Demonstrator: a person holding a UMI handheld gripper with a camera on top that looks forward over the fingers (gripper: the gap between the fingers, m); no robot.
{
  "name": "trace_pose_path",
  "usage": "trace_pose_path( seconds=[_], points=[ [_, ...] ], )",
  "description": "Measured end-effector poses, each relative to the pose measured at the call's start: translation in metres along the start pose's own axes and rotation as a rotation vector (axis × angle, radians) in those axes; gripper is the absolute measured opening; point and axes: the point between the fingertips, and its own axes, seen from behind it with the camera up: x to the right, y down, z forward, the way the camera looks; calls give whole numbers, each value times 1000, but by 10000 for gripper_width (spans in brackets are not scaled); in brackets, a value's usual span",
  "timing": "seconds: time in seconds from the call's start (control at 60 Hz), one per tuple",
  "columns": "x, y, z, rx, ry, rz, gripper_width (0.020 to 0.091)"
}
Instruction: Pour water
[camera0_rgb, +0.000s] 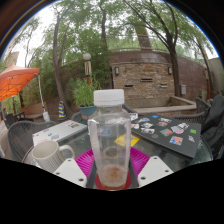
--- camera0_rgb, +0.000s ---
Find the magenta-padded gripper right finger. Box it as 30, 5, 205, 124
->
128, 146, 174, 189

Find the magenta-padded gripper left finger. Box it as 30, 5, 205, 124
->
52, 147, 98, 189

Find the clear plastic bottle white cap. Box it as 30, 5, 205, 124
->
87, 88, 132, 189

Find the white ribbed mug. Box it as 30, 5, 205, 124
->
31, 139, 76, 174

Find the black laptop with stickers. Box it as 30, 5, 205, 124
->
128, 113, 203, 159

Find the yellow card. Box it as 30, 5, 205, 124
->
114, 134, 141, 148

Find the silver laptop with stickers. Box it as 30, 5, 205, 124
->
31, 119, 88, 147

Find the blue yellow striped bollard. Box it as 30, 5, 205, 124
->
58, 100, 67, 119

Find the green plant in blue pot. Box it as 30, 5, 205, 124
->
71, 78, 101, 121

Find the black jacket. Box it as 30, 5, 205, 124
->
199, 94, 224, 158

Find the group of dark patio chairs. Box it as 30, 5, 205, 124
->
3, 111, 26, 129

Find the orange canopy tent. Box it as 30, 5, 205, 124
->
0, 63, 49, 121

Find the wooden lamp post white globe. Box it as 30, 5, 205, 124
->
82, 52, 93, 86

